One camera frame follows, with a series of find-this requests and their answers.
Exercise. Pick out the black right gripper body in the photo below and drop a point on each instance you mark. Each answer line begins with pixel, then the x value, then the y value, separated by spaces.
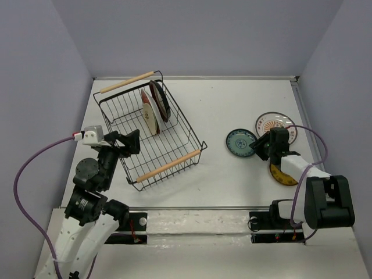
pixel 272 149

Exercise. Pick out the red and teal floral plate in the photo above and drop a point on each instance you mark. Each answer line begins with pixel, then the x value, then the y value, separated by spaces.
pixel 146 97

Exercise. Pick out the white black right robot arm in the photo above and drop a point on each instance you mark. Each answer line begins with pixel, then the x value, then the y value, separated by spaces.
pixel 321 200

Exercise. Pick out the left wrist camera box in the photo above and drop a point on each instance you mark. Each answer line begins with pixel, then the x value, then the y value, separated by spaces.
pixel 91 136

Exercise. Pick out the blue patterned teal plate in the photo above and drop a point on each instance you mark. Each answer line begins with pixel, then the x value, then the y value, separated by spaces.
pixel 238 142

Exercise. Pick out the cream plate with black sprig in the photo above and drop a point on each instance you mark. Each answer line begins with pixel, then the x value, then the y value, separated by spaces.
pixel 149 118

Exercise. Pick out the white plate with orange sunburst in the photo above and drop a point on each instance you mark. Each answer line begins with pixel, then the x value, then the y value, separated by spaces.
pixel 270 120

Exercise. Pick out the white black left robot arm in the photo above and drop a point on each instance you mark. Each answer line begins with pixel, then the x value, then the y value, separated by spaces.
pixel 90 218

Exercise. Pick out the black wire dish rack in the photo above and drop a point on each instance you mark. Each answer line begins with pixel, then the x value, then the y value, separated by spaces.
pixel 168 143

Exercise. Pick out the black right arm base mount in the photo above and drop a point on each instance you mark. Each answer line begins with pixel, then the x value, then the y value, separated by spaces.
pixel 264 222

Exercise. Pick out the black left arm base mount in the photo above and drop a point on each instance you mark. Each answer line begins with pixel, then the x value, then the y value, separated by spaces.
pixel 137 221

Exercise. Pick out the dark red rimmed cream plate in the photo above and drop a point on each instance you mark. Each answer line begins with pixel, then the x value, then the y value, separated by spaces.
pixel 160 98

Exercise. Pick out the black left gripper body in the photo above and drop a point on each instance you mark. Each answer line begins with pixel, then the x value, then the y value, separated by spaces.
pixel 115 149

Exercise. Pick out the yellow patterned dark plate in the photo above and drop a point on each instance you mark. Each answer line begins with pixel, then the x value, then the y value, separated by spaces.
pixel 281 177

